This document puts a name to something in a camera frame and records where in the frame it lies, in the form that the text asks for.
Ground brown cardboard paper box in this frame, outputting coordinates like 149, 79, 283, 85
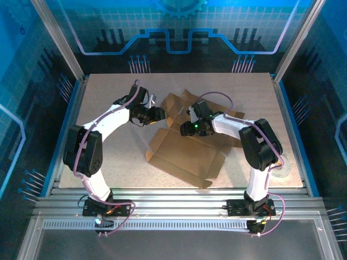
145, 88, 246, 190

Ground blue table edge strip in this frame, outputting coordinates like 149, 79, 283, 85
278, 80, 320, 197

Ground aluminium framed dark panel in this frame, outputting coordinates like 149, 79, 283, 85
16, 211, 345, 260

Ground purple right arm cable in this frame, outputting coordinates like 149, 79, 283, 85
196, 91, 285, 238

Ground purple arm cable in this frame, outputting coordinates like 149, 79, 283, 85
196, 91, 285, 238
73, 79, 142, 237

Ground aluminium frame rails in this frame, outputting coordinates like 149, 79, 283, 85
32, 187, 326, 217

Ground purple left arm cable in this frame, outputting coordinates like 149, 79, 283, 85
73, 79, 142, 237

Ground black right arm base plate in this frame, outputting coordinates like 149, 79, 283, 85
226, 198, 277, 217

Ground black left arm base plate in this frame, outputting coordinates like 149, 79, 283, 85
82, 197, 133, 217

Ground slotted grey cable duct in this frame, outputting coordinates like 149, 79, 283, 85
42, 219, 252, 231

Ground aluminium corner post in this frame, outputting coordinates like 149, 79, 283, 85
273, 0, 327, 82
29, 0, 85, 82

